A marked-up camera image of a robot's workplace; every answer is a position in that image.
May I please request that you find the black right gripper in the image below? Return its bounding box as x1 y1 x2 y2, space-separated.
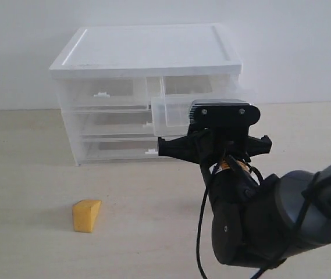
158 127 272 173

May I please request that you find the yellow cheese wedge block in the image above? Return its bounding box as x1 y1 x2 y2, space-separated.
72 199 102 233

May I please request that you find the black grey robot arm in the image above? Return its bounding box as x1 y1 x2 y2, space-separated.
158 127 331 267

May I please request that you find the white plastic drawer cabinet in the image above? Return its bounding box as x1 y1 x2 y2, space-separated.
49 23 242 166

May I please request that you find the bottom wide clear drawer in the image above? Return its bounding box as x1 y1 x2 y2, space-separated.
78 137 166 164

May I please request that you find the wide clear drawer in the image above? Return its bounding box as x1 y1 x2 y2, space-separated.
78 137 166 164
79 111 154 137

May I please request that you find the middle wide clear drawer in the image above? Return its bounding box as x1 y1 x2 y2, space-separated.
79 111 154 137

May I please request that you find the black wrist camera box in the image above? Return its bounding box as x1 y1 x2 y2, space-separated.
188 99 261 130

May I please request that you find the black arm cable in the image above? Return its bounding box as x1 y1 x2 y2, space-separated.
194 162 323 279

